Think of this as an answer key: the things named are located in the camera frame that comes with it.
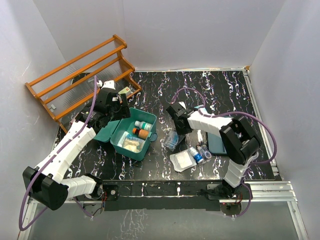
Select white square gauze pack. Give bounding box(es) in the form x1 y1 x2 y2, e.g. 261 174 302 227
169 150 197 173

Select clear bag blue items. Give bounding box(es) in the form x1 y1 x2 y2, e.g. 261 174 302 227
162 129 185 151

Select orange wooden shelf rack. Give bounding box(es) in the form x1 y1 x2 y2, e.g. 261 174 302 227
25 34 142 132

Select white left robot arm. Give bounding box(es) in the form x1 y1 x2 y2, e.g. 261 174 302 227
22 88 131 211

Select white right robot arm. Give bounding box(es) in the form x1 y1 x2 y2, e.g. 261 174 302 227
166 102 262 199

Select blue white swab bag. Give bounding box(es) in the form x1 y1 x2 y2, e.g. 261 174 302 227
117 131 146 153

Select clear bag small items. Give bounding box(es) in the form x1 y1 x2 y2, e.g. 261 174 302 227
196 144 212 161

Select long beige medicine box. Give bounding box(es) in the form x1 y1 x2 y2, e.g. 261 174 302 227
118 86 133 98

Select brown bottle orange label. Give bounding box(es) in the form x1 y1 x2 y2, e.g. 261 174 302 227
132 128 150 140

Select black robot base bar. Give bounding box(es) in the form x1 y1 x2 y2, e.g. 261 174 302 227
74 179 253 213

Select small scissors white sheath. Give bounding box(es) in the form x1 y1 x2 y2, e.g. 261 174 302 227
196 130 204 148

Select white blue flat sachet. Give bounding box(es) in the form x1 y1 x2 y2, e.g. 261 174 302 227
195 105 208 114

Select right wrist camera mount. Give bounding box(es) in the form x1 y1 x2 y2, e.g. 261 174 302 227
179 101 186 109

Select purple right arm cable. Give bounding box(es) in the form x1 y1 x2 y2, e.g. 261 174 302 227
171 87 278 218

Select beige gauze roll pack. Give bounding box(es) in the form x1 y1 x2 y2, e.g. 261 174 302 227
122 139 145 153

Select teal plastic medicine box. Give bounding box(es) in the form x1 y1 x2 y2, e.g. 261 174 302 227
94 107 158 161

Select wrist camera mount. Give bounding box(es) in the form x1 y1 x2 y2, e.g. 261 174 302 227
97 80 116 90
179 101 186 109

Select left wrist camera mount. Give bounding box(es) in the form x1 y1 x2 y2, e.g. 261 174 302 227
97 80 116 90

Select white bottle blue label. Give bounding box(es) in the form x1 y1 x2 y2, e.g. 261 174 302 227
188 147 204 165

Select dark teal tray insert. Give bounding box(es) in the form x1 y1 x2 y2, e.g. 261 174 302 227
207 133 227 156

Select white bottle green label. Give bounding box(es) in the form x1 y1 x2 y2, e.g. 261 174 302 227
134 121 153 132

